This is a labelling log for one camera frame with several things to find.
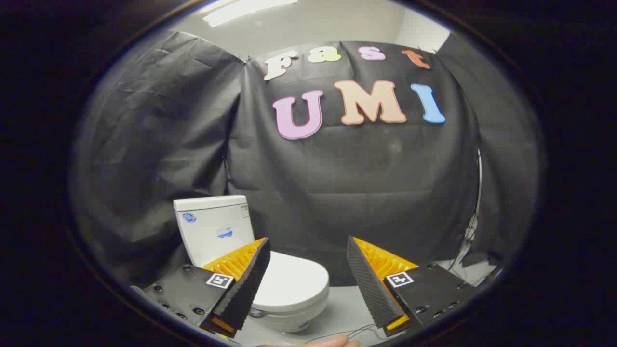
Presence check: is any white toilet lid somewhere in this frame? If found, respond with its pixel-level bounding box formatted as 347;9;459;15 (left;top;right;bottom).
251;251;330;313

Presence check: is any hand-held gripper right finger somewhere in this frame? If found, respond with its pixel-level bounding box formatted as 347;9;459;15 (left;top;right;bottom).
346;235;487;337

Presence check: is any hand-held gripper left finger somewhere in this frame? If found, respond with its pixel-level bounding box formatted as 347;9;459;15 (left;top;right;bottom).
131;237;271;338

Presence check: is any hanging thin cable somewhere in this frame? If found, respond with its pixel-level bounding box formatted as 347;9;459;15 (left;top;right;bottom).
448;148;483;270

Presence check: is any black backdrop cloth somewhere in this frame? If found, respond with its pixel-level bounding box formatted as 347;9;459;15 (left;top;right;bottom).
70;30;540;290

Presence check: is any tangle of floor cables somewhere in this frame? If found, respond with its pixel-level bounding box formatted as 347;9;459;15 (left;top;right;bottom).
308;323;389;344

